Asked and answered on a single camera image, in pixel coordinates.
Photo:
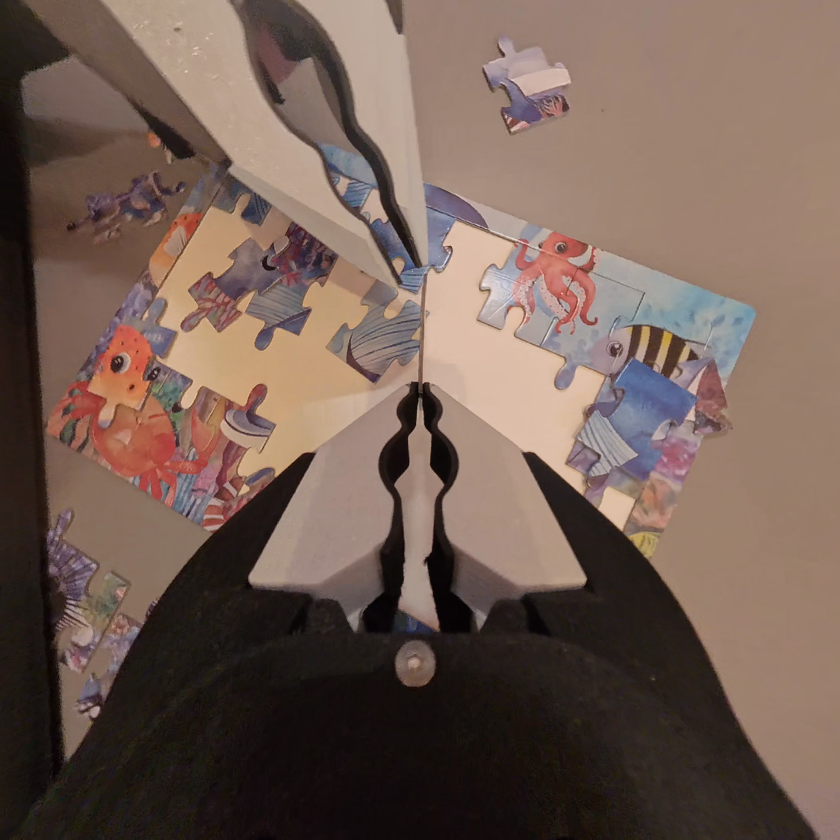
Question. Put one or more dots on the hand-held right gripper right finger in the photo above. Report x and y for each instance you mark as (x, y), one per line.
(518, 525)

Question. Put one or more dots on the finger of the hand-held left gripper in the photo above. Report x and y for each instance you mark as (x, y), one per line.
(387, 98)
(197, 65)

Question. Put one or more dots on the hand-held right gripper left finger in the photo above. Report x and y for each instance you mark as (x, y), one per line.
(315, 525)

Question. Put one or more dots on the grey blue red-striped puzzle piece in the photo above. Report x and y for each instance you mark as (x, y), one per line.
(518, 65)

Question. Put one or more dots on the ocean print puzzle board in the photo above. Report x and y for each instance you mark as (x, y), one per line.
(295, 380)

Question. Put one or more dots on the blue whale eye puzzle piece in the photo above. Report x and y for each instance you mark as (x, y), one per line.
(434, 239)

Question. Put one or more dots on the pale striped whale puzzle piece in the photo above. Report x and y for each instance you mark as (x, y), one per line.
(380, 341)

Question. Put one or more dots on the whale eyelash puzzle piece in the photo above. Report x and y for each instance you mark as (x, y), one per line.
(253, 269)

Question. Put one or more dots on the purple and navy puzzle piece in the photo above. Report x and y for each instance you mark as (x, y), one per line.
(712, 394)

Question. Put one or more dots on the red coral navy puzzle piece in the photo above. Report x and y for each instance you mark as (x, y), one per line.
(213, 305)

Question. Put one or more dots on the orange pufferfish puzzle piece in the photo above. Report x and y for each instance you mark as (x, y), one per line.
(124, 361)

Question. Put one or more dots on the purple seahorse loose piece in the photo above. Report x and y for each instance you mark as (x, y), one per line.
(131, 203)

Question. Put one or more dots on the group of assembled puzzle pieces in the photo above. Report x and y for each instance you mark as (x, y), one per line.
(558, 282)

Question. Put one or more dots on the pile of loose puzzle pieces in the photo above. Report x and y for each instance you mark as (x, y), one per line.
(72, 571)

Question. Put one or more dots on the black perforated pad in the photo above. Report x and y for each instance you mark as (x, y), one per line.
(23, 394)

